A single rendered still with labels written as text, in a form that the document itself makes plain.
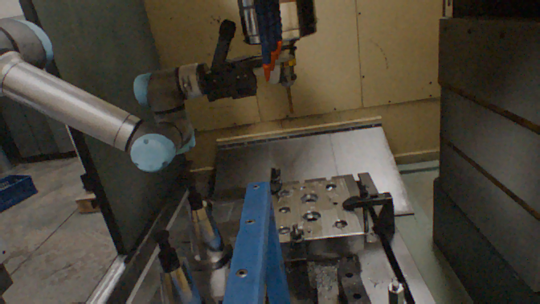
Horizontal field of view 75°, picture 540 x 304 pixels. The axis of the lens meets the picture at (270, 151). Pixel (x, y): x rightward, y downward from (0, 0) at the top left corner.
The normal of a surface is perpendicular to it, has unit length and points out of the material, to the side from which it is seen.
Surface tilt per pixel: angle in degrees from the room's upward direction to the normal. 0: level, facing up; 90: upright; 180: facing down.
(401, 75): 90
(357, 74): 90
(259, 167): 24
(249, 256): 0
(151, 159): 90
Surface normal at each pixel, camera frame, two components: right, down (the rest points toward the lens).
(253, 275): -0.16, -0.92
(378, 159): -0.16, -0.69
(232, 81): -0.04, 0.38
